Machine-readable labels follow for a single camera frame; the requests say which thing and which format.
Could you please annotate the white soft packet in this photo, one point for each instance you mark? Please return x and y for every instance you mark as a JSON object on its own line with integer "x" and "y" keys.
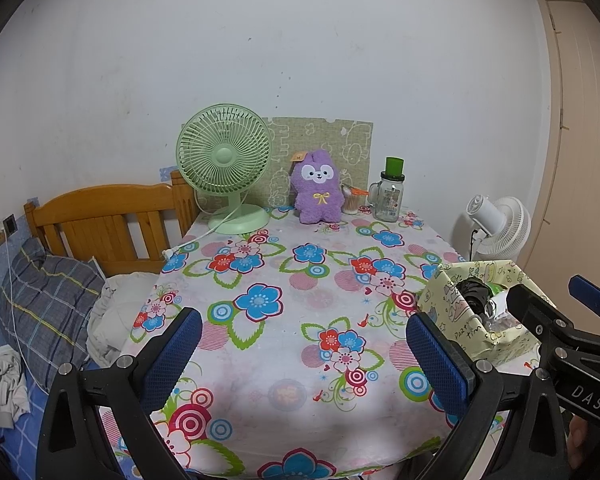
{"x": 500, "y": 306}

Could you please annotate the person's right hand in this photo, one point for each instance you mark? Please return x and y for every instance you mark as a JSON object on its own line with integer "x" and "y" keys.
{"x": 577, "y": 442}

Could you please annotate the green patterned board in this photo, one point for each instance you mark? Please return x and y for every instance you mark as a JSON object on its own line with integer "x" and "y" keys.
{"x": 340, "y": 145}

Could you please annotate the green desk fan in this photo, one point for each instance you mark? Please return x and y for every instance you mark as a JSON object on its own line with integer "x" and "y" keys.
{"x": 222, "y": 152}

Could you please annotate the yellow cartoon storage box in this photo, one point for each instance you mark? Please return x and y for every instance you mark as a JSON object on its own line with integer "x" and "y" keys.
{"x": 450, "y": 300}

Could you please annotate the glass jar with green lid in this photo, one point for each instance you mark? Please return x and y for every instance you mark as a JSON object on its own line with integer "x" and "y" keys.
{"x": 387, "y": 200}

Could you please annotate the black plastic bag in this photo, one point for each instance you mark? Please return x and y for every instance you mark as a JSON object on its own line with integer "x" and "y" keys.
{"x": 472, "y": 292}

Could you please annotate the blue checked bed sheet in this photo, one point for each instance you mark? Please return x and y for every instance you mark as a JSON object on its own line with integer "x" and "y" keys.
{"x": 25, "y": 440}

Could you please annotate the cotton swab jar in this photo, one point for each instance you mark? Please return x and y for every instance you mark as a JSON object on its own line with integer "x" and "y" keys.
{"x": 351, "y": 203}

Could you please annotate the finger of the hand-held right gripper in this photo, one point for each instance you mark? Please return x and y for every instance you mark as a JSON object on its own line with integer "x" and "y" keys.
{"x": 535, "y": 315}
{"x": 592, "y": 295}

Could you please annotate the purple plush toy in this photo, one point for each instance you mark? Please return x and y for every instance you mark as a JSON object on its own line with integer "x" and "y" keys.
{"x": 317, "y": 200}

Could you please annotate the wall socket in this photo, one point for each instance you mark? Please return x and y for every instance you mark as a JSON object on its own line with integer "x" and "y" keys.
{"x": 9, "y": 223}

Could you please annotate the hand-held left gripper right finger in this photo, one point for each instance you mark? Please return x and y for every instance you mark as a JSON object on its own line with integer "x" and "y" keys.
{"x": 440, "y": 360}

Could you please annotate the white standing fan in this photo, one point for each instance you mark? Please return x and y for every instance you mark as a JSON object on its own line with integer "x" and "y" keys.
{"x": 510, "y": 225}

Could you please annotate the beige door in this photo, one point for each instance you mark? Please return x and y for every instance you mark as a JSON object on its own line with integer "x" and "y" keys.
{"x": 585, "y": 135}

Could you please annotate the green tissue pack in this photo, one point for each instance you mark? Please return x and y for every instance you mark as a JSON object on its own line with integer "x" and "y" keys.
{"x": 493, "y": 288}

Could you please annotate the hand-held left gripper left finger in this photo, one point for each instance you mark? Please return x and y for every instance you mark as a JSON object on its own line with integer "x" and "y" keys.
{"x": 172, "y": 355}

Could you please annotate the wooden bed headboard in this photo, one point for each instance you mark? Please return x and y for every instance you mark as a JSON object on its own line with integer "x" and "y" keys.
{"x": 105, "y": 200}

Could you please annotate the floral tablecloth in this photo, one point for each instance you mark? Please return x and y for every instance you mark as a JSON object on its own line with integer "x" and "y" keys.
{"x": 290, "y": 300}

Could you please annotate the grey plaid pillow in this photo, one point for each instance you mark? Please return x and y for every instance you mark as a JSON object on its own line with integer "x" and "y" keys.
{"x": 45, "y": 300}

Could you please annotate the crumpled light cloth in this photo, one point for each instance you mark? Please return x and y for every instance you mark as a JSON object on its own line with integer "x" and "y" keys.
{"x": 2, "y": 380}

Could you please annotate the white quilt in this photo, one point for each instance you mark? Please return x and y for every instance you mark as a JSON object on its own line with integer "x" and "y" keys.
{"x": 115, "y": 310}

